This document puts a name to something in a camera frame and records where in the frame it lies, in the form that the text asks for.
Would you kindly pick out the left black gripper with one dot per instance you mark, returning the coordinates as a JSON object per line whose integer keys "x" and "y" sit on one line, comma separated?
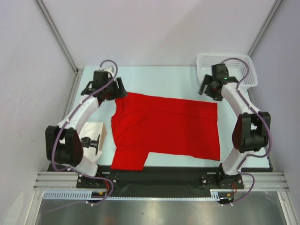
{"x": 120, "y": 92}

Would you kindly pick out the red t shirt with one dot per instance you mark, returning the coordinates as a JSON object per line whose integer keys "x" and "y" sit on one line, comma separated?
{"x": 143, "y": 124}

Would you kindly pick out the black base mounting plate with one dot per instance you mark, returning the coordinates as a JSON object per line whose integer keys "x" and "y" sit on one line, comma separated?
{"x": 167, "y": 190}

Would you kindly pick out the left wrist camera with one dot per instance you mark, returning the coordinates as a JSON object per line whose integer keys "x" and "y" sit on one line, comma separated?
{"x": 109, "y": 69}

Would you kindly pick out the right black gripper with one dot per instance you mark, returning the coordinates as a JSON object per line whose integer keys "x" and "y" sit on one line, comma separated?
{"x": 207, "y": 80}

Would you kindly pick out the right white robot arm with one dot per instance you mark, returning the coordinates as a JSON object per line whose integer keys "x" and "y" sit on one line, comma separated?
{"x": 252, "y": 129}

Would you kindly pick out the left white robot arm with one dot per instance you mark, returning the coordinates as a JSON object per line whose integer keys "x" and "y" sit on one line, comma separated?
{"x": 63, "y": 144}

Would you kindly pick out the white perforated plastic basket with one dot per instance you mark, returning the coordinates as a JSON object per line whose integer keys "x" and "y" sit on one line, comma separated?
{"x": 238, "y": 65}

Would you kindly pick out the white slotted cable duct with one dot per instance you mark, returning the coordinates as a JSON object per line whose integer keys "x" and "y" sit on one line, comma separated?
{"x": 207, "y": 195}

